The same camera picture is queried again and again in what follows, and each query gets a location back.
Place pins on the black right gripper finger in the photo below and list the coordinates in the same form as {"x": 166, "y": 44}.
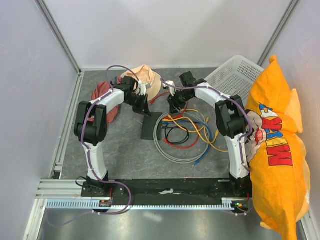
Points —
{"x": 182, "y": 111}
{"x": 173, "y": 110}

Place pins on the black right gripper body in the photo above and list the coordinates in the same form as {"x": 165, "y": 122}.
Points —
{"x": 179, "y": 98}

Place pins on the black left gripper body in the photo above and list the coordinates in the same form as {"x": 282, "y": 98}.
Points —
{"x": 136, "y": 101}

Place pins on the black network switch box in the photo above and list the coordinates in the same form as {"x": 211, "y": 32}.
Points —
{"x": 149, "y": 125}

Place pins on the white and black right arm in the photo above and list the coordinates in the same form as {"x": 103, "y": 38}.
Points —
{"x": 231, "y": 118}

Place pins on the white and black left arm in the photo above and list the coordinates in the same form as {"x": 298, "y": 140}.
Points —
{"x": 91, "y": 123}

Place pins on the peach bucket hat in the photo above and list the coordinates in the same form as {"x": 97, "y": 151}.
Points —
{"x": 147, "y": 76}

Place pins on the red crumpled shirt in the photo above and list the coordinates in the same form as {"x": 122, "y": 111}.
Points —
{"x": 112, "y": 100}

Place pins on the white plastic basket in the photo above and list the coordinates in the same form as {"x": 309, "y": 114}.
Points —
{"x": 235, "y": 77}

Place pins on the orange cartoon pillow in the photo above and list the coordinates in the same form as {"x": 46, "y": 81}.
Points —
{"x": 276, "y": 156}

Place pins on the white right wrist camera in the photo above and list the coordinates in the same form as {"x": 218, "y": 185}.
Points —
{"x": 170, "y": 86}

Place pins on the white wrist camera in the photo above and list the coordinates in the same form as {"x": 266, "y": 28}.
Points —
{"x": 142, "y": 88}
{"x": 170, "y": 86}

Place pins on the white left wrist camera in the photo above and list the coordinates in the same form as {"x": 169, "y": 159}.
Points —
{"x": 142, "y": 88}

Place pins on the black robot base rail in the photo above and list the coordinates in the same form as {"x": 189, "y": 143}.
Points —
{"x": 161, "y": 191}

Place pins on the grey slotted cable duct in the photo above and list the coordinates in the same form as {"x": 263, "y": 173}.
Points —
{"x": 97, "y": 204}

